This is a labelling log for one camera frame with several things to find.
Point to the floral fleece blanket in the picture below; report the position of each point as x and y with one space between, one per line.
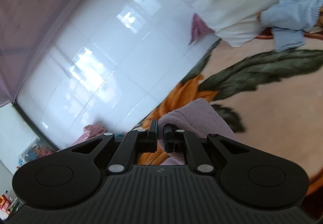
271 100

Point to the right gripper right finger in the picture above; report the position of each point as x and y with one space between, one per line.
190 146

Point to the pink floral folded garment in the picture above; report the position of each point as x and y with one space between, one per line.
90 131

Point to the lilac knitted sweater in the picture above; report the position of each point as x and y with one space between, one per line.
198 117

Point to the pink pillow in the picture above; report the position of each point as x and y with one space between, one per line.
199 29

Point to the light blue knitted garment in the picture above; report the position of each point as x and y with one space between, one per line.
289 20

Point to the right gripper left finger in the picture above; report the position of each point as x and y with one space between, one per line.
132 146

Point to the red packet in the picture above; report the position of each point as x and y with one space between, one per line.
5 203

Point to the clear plastic storage box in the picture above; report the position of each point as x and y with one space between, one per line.
37 149

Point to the purple mosquito net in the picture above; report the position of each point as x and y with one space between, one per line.
27 27

